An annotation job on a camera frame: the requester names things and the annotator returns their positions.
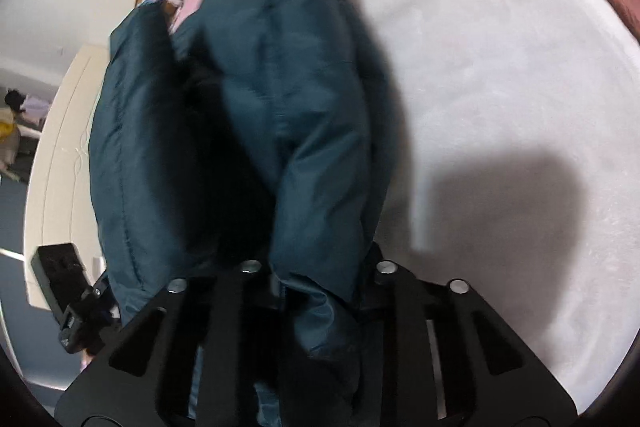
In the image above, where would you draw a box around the teal down jacket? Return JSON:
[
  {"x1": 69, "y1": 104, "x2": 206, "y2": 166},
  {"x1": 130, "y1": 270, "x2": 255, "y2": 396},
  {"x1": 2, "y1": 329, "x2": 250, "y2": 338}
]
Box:
[{"x1": 89, "y1": 0, "x2": 401, "y2": 427}]

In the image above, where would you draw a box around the lavender cloth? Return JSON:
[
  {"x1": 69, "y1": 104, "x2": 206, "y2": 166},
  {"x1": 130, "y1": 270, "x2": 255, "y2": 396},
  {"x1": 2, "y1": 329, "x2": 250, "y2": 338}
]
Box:
[{"x1": 22, "y1": 94, "x2": 52, "y2": 124}]

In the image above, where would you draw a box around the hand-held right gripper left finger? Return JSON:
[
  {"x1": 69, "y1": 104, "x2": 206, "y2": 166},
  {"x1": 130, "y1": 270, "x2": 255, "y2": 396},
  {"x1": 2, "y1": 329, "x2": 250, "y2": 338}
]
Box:
[{"x1": 54, "y1": 259, "x2": 286, "y2": 427}]

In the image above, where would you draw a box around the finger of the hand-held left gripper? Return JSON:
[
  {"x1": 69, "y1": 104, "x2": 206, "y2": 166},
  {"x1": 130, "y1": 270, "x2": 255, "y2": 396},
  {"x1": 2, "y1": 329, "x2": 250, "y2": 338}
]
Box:
[{"x1": 85, "y1": 269, "x2": 122, "y2": 355}]

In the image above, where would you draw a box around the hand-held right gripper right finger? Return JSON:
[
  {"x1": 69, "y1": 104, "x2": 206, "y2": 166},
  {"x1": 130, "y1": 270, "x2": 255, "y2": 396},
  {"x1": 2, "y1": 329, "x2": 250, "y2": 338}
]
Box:
[{"x1": 350, "y1": 257, "x2": 585, "y2": 427}]

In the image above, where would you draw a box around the striped brown pink blanket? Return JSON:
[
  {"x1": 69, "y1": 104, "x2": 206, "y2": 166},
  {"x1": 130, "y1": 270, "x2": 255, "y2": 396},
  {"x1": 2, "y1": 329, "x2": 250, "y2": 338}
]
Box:
[{"x1": 135, "y1": 0, "x2": 640, "y2": 418}]

